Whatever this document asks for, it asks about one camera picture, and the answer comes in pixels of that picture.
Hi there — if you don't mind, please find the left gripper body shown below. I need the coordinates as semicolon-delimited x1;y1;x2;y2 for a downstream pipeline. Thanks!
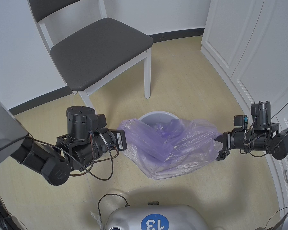
74;128;128;171

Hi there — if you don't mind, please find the black cable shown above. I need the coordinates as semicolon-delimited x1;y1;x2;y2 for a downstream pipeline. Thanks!
98;194;131;216
70;148;119;180

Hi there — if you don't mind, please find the purple plastic bag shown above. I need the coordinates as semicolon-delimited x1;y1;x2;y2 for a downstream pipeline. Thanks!
117;118;224;180

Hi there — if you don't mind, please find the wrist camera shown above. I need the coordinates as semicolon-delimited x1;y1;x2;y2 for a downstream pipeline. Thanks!
96;114;107;130
233;115;249;132

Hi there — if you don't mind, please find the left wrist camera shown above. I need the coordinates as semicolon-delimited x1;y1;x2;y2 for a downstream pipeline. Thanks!
96;114;107;130

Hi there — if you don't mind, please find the white trash bin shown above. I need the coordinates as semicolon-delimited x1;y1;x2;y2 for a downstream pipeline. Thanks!
137;111;179;129

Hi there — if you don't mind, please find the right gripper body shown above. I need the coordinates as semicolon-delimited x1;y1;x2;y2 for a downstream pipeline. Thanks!
222;129;271;152

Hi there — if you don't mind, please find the grey and white chair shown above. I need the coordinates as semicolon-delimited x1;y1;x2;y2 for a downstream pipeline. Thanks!
29;0;154;110

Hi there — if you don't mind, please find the crumpled black plastic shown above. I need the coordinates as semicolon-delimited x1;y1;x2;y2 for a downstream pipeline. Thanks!
216;150;231;162

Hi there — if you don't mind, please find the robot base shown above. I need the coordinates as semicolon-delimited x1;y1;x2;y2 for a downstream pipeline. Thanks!
106;201;208;230

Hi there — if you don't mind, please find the white wardrobe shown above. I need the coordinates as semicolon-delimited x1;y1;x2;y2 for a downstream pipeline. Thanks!
200;0;288;215

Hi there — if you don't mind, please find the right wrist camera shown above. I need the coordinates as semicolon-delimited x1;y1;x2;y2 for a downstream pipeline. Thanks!
233;115;249;132

